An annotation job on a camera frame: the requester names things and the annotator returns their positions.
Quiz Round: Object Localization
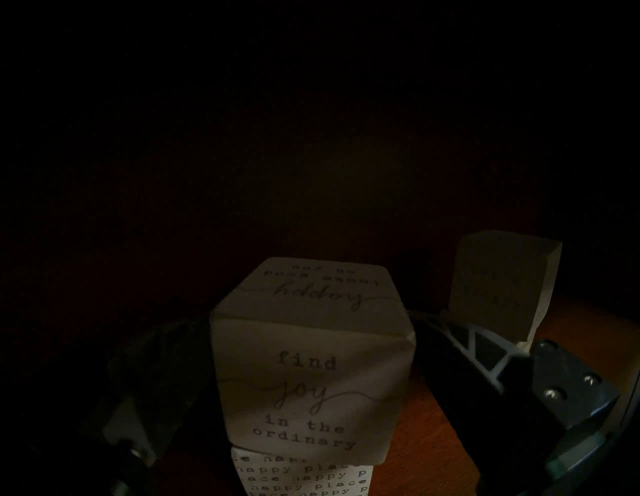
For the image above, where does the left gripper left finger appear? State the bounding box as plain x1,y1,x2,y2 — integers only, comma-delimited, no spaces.
97,317,218,466

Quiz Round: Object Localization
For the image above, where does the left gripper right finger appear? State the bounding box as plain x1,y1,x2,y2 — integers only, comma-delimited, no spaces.
409,310,622,483

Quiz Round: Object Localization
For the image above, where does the grey life's a beach cube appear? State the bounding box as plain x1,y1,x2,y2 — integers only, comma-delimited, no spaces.
447,230,563,342

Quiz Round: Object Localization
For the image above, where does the white find joy cube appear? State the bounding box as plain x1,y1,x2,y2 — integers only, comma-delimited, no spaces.
210,257,417,466

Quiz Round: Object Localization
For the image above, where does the cherry wood bookcase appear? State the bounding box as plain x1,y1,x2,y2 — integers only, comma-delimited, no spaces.
0,0,640,496

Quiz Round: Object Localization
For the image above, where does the white happy place patterned cube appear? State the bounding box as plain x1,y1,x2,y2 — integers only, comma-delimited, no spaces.
230,445,376,496

